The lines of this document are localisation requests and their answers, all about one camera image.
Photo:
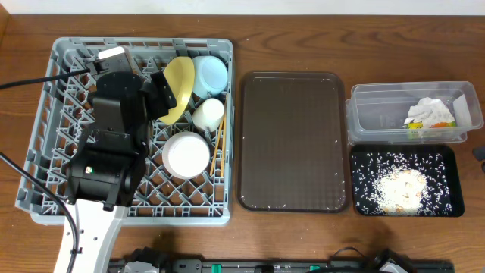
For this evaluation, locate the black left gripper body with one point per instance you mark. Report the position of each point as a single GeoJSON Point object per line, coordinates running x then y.
{"type": "Point", "coordinates": [152, 95]}

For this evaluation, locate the yellow plate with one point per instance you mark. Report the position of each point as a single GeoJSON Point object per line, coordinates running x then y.
{"type": "Point", "coordinates": [180, 75]}

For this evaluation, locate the white cup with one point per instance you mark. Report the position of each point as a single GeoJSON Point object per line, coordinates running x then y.
{"type": "Point", "coordinates": [208, 116]}

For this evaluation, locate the light blue bowl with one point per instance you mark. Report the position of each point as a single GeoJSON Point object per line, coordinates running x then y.
{"type": "Point", "coordinates": [211, 76]}

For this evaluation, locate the pink small plate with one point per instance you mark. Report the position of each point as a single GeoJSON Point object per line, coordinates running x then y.
{"type": "Point", "coordinates": [185, 155]}

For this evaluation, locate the wooden chopstick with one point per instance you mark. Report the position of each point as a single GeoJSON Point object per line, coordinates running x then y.
{"type": "Point", "coordinates": [223, 146]}
{"type": "Point", "coordinates": [219, 132]}

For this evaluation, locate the green orange snack wrapper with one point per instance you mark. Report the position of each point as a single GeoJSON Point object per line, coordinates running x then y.
{"type": "Point", "coordinates": [420, 125]}

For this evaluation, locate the white napkin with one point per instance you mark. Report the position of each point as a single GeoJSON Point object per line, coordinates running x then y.
{"type": "Point", "coordinates": [429, 111]}

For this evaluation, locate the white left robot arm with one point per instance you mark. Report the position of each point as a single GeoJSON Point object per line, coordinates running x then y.
{"type": "Point", "coordinates": [108, 166]}

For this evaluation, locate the grey plastic dishwasher rack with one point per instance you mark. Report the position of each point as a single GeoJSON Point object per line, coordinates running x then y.
{"type": "Point", "coordinates": [63, 112]}

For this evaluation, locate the clear plastic waste bin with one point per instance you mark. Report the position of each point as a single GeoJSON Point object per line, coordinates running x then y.
{"type": "Point", "coordinates": [376, 112]}

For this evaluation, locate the black food waste tray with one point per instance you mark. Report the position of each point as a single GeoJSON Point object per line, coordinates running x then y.
{"type": "Point", "coordinates": [448, 155]}

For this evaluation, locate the dark brown serving tray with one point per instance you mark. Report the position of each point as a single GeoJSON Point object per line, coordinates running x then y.
{"type": "Point", "coordinates": [293, 147]}

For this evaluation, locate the rice and food scraps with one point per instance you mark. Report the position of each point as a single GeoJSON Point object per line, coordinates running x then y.
{"type": "Point", "coordinates": [400, 184]}

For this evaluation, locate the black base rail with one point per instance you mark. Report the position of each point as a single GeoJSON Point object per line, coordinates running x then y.
{"type": "Point", "coordinates": [150, 260]}

